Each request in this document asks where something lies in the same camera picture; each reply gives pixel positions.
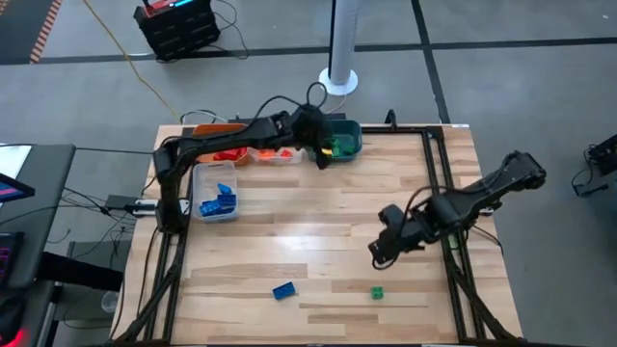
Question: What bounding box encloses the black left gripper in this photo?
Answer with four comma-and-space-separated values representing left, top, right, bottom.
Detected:
291, 104, 335, 171

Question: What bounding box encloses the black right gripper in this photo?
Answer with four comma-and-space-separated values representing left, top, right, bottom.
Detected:
368, 219, 433, 266

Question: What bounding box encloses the teal plastic bin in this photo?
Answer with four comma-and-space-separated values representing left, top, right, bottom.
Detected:
308, 119, 363, 164

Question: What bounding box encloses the small clear plastic bin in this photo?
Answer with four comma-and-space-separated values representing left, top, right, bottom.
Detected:
248, 144, 308, 167

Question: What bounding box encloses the large clear plastic bin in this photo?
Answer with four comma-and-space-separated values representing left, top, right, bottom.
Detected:
191, 160, 241, 223

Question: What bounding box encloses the orange plastic bin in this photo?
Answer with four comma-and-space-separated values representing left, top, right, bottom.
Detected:
191, 122, 252, 168

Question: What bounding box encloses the white tower fan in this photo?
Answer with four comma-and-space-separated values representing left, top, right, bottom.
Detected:
317, 0, 361, 96

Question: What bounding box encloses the black crate with red top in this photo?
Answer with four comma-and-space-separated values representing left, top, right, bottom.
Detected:
133, 0, 223, 63

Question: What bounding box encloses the black power adapter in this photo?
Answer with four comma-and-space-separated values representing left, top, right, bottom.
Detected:
104, 194, 140, 211

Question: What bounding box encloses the black floor device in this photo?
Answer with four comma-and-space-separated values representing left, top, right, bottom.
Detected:
572, 133, 617, 199

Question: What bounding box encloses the clear cup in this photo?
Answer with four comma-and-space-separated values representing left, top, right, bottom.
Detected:
99, 290, 121, 314

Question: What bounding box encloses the grey desk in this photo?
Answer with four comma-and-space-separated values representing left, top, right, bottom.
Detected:
0, 143, 77, 290

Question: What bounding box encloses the desk monitor screen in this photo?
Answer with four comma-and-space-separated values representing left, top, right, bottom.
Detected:
0, 172, 37, 203

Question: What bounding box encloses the dark mat with orange stripes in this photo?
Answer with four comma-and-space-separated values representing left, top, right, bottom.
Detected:
0, 0, 65, 67

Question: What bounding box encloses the backlit keyboard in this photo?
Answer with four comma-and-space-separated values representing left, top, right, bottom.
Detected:
0, 230, 25, 290

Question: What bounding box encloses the black chair with red light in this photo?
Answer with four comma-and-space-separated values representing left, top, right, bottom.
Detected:
0, 279, 64, 347

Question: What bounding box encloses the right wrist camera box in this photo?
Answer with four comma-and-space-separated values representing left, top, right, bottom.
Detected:
378, 203, 407, 231

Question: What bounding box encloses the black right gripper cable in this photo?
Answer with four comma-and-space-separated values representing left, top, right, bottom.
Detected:
404, 185, 438, 213

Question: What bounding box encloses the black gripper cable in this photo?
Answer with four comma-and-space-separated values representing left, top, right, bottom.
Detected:
404, 185, 438, 213
244, 80, 330, 127

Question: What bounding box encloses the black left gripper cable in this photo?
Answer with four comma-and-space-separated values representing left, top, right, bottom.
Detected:
244, 80, 330, 127

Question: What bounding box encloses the black aluminium table frame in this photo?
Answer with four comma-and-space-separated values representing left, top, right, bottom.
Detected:
109, 114, 526, 347

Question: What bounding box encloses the grey cable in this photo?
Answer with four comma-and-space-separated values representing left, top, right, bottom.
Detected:
179, 109, 228, 126

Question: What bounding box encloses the black crate cable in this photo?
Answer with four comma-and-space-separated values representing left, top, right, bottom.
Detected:
211, 0, 251, 61

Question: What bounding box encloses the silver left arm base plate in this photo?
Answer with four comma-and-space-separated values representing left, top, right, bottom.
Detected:
132, 198, 193, 218

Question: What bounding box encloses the yellow floor cable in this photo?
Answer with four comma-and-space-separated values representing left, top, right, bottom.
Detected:
80, 0, 179, 120

